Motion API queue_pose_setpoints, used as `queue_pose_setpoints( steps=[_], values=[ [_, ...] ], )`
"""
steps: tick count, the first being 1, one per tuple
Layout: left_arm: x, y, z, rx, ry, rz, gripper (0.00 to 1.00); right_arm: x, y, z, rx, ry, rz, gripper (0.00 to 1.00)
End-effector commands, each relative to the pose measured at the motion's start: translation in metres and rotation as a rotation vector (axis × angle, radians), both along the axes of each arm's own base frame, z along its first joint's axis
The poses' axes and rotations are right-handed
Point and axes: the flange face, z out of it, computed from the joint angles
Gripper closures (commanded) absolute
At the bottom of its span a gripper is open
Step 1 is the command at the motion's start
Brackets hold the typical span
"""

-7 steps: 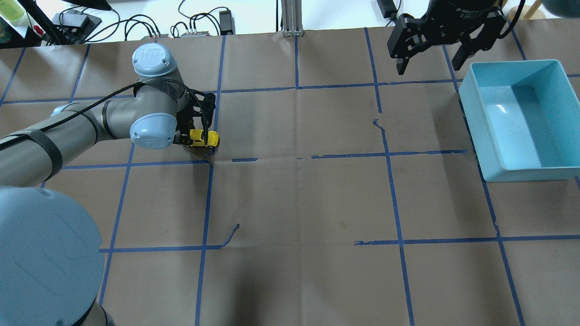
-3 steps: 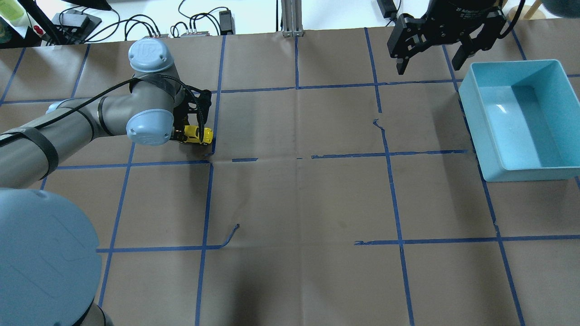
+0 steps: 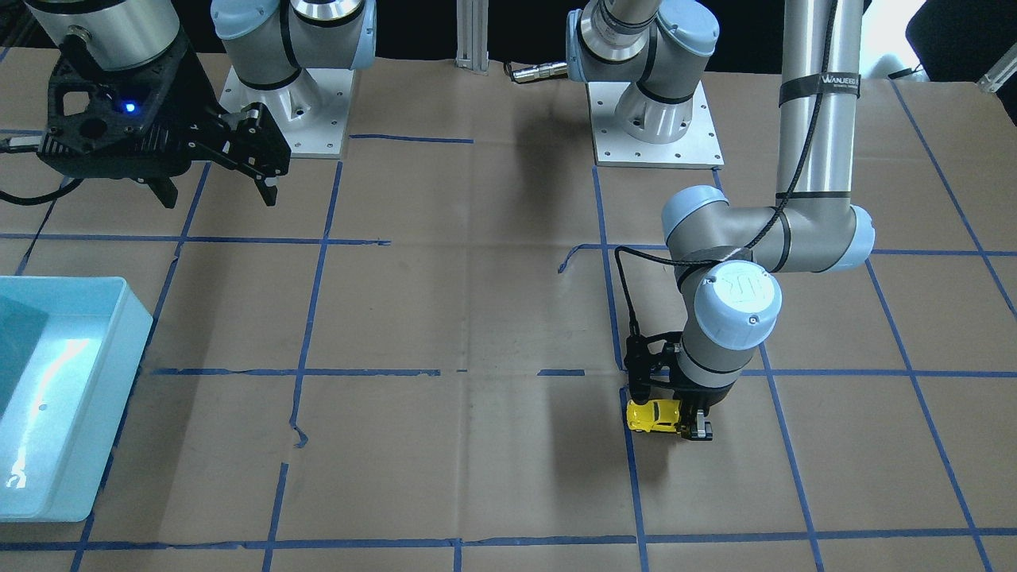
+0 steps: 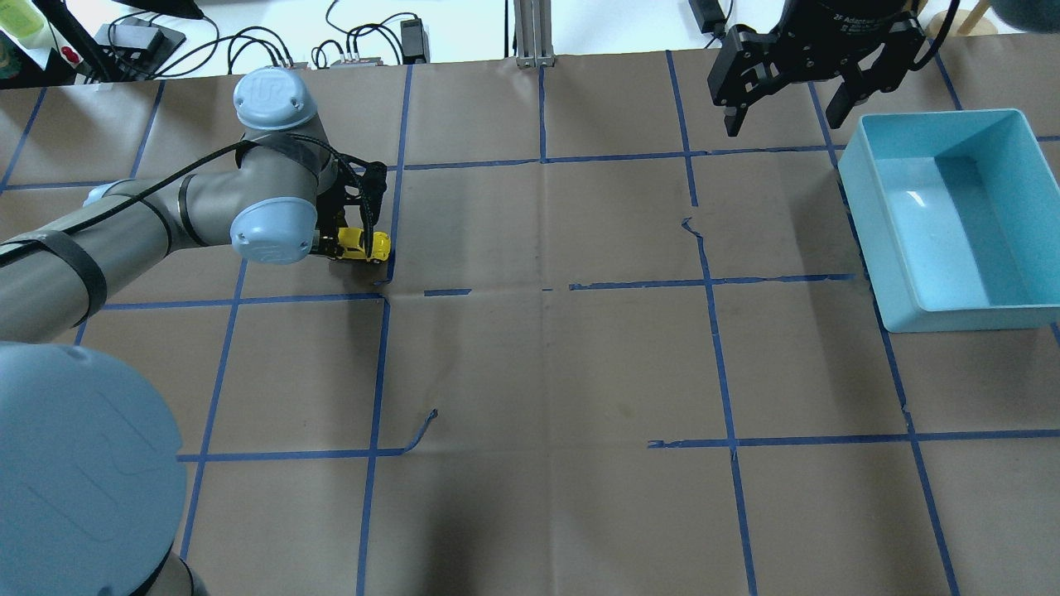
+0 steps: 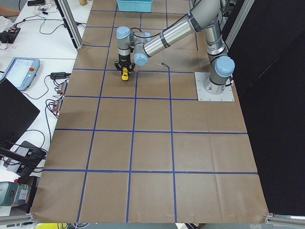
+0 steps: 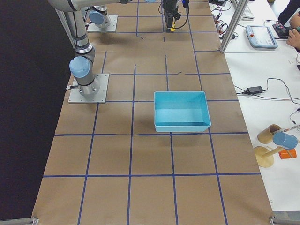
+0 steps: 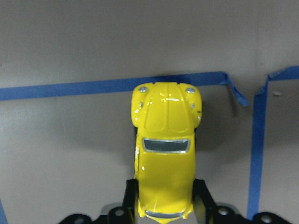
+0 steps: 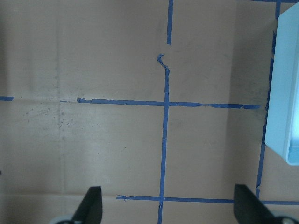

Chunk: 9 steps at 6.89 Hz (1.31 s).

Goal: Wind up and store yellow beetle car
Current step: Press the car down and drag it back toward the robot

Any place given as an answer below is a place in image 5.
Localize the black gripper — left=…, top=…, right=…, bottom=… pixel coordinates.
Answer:
left=114, top=54, right=135, bottom=72

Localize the yellow beetle toy car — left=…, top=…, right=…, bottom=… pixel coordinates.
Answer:
left=122, top=67, right=129, bottom=81

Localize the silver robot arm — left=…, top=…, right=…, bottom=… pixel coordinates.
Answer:
left=114, top=0, right=235, bottom=95

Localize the light blue plastic bin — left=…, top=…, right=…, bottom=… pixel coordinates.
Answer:
left=117, top=0, right=153, bottom=12

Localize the wooden cylinder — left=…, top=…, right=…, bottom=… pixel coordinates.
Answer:
left=79, top=0, right=88, bottom=6

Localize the robot teach pendant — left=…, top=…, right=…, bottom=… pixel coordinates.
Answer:
left=0, top=57, right=40, bottom=92

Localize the black laptop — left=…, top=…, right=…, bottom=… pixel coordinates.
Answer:
left=0, top=78, right=40, bottom=149

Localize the aluminium frame post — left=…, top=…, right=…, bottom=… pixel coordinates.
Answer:
left=54, top=0, right=83, bottom=50

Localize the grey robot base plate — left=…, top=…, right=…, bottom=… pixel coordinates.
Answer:
left=194, top=72, right=235, bottom=103

